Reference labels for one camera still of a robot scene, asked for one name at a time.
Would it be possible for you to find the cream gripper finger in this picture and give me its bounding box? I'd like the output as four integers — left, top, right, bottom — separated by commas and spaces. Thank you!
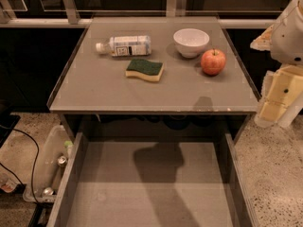
250, 26, 274, 51
254, 64, 303, 128

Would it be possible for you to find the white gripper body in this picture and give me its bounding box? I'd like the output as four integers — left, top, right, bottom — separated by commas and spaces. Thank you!
270, 0, 303, 65

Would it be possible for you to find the green and yellow sponge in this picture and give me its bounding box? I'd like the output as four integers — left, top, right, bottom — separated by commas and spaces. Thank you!
125, 59, 164, 82

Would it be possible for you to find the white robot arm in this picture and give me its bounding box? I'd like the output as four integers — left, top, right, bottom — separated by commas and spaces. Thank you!
250, 0, 303, 128

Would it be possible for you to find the grey open top drawer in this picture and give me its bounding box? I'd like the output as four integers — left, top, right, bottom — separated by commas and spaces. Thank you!
47, 133, 258, 227

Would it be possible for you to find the red apple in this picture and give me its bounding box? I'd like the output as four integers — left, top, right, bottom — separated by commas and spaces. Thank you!
201, 48, 226, 76

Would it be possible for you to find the white ceramic bowl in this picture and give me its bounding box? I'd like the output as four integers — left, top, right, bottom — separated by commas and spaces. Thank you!
173, 28, 210, 59

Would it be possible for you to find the metal railing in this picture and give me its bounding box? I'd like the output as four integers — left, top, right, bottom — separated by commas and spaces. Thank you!
0, 0, 291, 28

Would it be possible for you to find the grey cabinet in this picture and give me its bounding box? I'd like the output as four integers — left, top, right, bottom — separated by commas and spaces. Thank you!
47, 17, 258, 136

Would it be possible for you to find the clear plastic water bottle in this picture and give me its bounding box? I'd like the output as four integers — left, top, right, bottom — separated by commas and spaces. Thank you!
96, 35, 152, 57

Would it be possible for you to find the black cable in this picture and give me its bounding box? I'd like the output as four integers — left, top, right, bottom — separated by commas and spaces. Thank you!
0, 123, 42, 203

